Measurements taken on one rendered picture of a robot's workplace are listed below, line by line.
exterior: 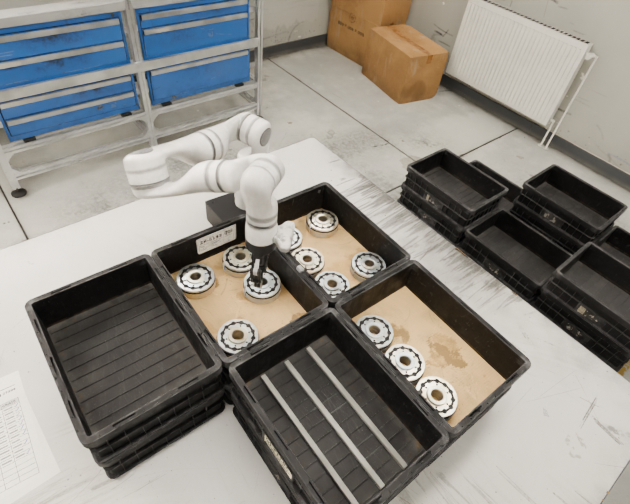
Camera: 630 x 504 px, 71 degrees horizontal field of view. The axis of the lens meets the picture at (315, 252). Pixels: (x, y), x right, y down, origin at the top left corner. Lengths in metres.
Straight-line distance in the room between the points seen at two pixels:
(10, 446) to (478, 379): 1.12
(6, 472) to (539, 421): 1.31
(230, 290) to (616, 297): 1.59
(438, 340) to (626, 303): 1.13
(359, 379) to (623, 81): 3.13
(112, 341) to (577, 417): 1.25
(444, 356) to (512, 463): 0.31
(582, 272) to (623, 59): 1.95
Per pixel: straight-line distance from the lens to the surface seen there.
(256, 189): 0.90
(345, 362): 1.16
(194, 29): 3.04
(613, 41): 3.84
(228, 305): 1.23
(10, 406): 1.37
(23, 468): 1.29
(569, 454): 1.42
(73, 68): 2.85
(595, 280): 2.24
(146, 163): 1.09
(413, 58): 3.90
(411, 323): 1.26
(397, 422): 1.12
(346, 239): 1.42
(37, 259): 1.65
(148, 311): 1.25
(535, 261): 2.33
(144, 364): 1.17
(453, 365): 1.23
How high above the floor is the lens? 1.82
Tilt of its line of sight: 47 degrees down
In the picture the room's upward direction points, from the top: 9 degrees clockwise
